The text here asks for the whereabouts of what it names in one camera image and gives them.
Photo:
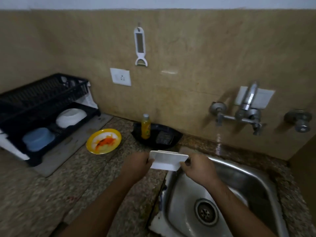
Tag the grey drying mat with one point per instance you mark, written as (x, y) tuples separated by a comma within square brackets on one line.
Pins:
[(74, 145)]

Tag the white wall socket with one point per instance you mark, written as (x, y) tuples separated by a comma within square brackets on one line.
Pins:
[(120, 76)]

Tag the black round tray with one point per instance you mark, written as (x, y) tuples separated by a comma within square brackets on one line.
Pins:
[(160, 138)]

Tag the black dish rack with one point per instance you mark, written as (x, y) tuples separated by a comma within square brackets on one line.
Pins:
[(42, 108)]

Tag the white hanging peeler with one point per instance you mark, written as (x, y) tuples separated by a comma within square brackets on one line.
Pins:
[(140, 46)]

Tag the yellow dirty plate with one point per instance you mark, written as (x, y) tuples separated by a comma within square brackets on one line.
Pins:
[(103, 141)]

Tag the chrome wall faucet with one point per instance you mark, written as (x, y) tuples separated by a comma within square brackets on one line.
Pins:
[(243, 113)]

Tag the white drip tray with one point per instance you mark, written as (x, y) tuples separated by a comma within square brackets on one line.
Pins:
[(11, 148)]

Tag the dark scrubbing sponge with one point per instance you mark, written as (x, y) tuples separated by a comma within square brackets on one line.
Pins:
[(164, 138)]

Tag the person's right hand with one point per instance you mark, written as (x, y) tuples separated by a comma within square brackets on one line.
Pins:
[(201, 169)]

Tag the person's right thumb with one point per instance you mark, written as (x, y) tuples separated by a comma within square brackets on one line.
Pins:
[(184, 164)]

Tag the person's left hand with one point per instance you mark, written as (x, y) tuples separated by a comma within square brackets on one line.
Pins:
[(135, 165)]

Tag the blue bowl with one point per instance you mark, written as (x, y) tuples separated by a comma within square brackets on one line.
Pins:
[(38, 139)]

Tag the person's left forearm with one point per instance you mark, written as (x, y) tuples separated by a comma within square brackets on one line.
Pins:
[(98, 209)]

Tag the stainless steel sink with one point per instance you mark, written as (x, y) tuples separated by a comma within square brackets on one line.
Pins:
[(222, 194)]

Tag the person's left fingers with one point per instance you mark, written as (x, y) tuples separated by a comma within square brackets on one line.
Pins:
[(150, 160)]

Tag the white rectangular dish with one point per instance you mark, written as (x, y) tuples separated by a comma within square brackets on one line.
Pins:
[(168, 160)]

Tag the white bowl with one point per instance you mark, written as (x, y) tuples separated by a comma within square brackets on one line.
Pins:
[(70, 117)]

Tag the yellow dish soap bottle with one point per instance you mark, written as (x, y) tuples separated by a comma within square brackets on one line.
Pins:
[(146, 127)]

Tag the white plastic bag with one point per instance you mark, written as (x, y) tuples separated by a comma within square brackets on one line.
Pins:
[(90, 97)]

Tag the sink drain strainer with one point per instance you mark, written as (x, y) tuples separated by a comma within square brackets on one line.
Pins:
[(206, 212)]

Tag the person's right forearm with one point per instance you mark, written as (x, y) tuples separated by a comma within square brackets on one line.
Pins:
[(237, 212)]

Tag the white wall plate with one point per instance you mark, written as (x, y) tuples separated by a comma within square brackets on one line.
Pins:
[(263, 97)]

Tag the chrome wall valve knob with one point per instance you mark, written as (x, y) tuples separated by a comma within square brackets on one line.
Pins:
[(298, 120)]

